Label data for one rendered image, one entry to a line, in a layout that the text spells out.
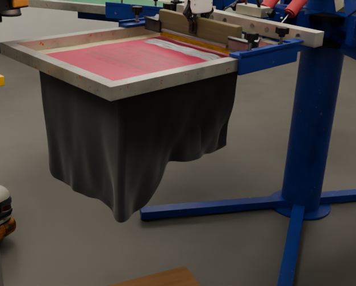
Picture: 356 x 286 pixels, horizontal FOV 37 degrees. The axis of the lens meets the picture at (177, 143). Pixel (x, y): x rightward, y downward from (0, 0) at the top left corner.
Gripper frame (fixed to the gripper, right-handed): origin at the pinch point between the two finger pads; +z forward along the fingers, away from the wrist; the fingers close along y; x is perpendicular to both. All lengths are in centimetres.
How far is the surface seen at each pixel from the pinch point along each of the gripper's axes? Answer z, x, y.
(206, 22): -2.8, 5.7, 1.5
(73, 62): 6.9, -6.9, 47.2
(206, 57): 6.4, 14.3, 9.7
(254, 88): 102, -146, -227
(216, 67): 4.6, 29.2, 21.4
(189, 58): 6.9, 10.6, 14.1
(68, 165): 42, -8, 50
